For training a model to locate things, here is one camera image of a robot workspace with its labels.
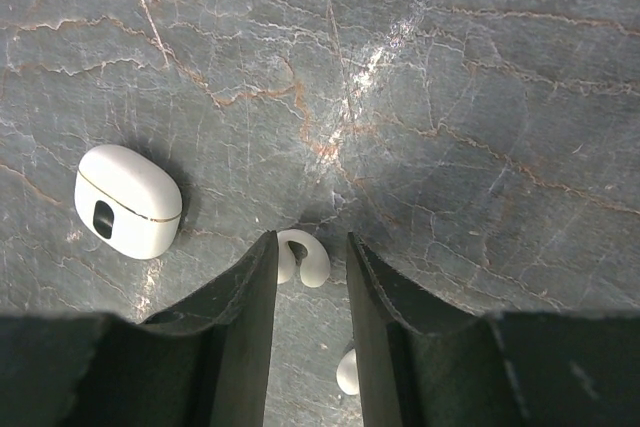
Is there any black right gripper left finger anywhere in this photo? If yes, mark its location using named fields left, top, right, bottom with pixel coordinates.
left=1, top=231, right=278, bottom=426

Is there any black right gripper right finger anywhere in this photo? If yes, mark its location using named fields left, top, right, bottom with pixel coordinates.
left=346, top=234, right=639, bottom=426

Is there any white clip earbud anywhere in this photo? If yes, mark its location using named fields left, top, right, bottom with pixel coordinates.
left=336, top=349, right=360, bottom=396
left=277, top=229, right=331, bottom=288

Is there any white earbud charging case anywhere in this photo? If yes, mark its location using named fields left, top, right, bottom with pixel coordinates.
left=74, top=144, right=183, bottom=260

